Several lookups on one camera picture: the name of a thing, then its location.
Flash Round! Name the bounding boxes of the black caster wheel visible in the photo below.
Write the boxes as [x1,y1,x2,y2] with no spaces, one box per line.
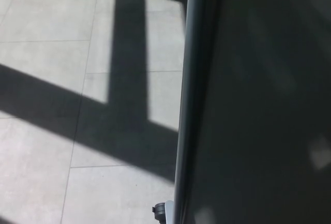
[152,202,167,221]

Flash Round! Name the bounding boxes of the silver whiteboard stand leg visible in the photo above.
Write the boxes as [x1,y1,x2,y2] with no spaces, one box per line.
[164,200,175,224]

